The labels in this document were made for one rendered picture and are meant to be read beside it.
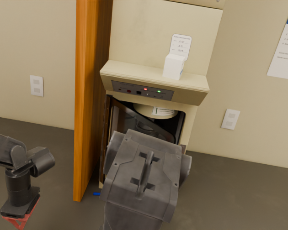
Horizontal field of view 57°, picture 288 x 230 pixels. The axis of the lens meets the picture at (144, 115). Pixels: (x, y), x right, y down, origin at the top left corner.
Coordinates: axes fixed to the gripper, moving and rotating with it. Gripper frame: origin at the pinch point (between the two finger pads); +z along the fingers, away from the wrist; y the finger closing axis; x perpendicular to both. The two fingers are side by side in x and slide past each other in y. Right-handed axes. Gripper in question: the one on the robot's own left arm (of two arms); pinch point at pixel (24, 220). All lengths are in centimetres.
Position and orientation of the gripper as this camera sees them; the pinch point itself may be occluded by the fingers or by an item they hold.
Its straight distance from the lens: 89.9
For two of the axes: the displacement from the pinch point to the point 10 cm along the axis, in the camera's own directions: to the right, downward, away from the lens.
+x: -9.9, -1.6, 0.2
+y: 1.0, -4.8, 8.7
